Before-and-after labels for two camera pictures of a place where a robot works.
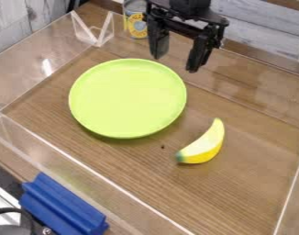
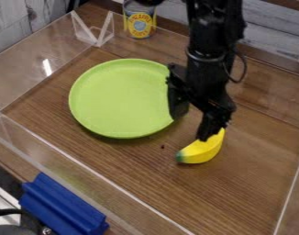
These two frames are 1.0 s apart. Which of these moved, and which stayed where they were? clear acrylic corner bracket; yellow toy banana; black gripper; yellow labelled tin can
Moved: black gripper
Stayed: clear acrylic corner bracket; yellow labelled tin can; yellow toy banana
